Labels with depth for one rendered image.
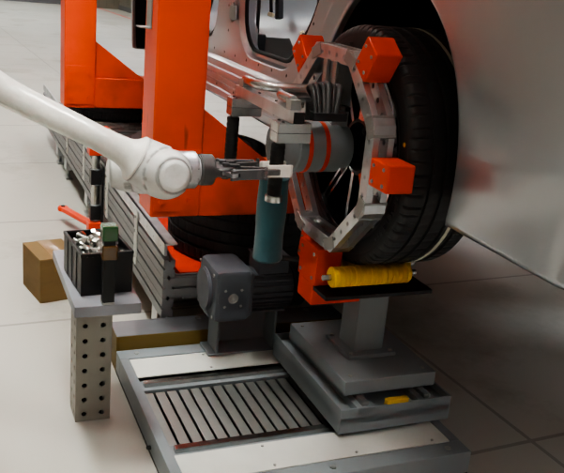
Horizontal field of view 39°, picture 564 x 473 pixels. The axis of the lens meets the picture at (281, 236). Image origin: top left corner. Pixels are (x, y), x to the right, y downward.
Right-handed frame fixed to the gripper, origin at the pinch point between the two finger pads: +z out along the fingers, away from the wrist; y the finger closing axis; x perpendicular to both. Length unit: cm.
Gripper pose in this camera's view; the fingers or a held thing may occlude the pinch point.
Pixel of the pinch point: (276, 169)
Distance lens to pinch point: 198.5
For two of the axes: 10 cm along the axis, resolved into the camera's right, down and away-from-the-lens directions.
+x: 0.9, -9.5, -3.1
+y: 3.8, 3.2, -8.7
